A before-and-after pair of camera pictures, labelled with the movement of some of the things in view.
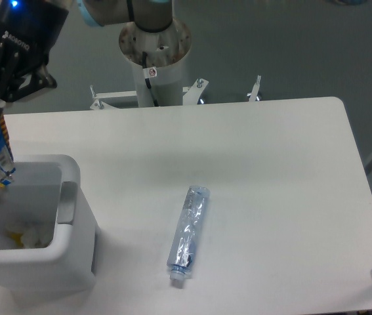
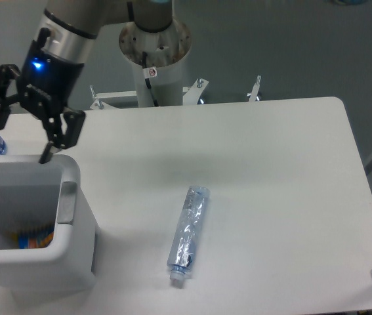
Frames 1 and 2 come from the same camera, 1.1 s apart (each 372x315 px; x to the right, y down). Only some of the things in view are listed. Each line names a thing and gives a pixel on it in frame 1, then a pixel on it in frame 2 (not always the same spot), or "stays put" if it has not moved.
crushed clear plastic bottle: [180, 259] stays put
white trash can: [42, 235] stays put
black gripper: [20, 41] to [46, 85]
